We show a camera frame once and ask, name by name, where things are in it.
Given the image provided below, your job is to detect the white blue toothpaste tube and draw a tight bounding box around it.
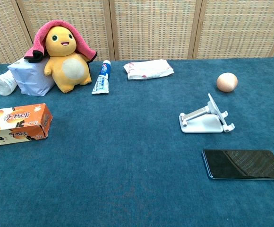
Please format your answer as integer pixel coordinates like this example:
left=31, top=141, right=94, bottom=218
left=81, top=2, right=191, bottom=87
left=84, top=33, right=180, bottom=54
left=91, top=60, right=111, bottom=95

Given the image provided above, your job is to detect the pink black towel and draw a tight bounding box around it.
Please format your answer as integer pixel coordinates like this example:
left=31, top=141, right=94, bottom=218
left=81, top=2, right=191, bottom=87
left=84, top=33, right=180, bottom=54
left=23, top=19, right=98, bottom=64

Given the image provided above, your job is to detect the orange printed carton box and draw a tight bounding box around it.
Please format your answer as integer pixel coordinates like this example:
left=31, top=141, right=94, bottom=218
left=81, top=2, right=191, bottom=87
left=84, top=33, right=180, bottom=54
left=0, top=103, right=53, bottom=148

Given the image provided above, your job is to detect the yellow plush toy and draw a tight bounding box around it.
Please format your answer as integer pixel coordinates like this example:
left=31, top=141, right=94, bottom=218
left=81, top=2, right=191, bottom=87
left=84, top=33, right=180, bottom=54
left=43, top=26, right=92, bottom=94

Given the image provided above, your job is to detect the brown egg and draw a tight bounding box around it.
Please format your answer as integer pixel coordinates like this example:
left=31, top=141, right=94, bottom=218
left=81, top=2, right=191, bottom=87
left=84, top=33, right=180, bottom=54
left=216, top=72, right=239, bottom=93

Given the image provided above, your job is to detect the woven rattan folding screen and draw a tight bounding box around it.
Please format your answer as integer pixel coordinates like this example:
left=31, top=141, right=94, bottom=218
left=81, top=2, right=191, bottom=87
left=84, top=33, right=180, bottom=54
left=0, top=0, right=274, bottom=66

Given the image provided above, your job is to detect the black smartphone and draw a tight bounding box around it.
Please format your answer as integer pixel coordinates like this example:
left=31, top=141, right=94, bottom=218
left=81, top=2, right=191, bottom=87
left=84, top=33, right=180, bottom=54
left=201, top=149, right=274, bottom=181

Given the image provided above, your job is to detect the white red-printed plastic packet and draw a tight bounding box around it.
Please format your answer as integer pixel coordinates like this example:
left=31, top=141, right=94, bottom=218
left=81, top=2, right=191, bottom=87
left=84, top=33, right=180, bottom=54
left=123, top=59, right=175, bottom=80

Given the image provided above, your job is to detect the blue table cloth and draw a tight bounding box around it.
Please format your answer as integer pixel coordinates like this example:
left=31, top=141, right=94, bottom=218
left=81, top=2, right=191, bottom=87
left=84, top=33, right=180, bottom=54
left=0, top=56, right=274, bottom=227

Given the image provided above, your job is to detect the white folding phone stand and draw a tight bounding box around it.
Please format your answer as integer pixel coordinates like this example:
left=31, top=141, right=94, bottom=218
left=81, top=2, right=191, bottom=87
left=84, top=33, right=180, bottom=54
left=179, top=93, right=235, bottom=134

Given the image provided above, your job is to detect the white wrapped paper package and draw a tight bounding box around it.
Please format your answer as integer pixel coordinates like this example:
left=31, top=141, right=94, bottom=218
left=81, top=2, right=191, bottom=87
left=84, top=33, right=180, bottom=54
left=7, top=56, right=56, bottom=97

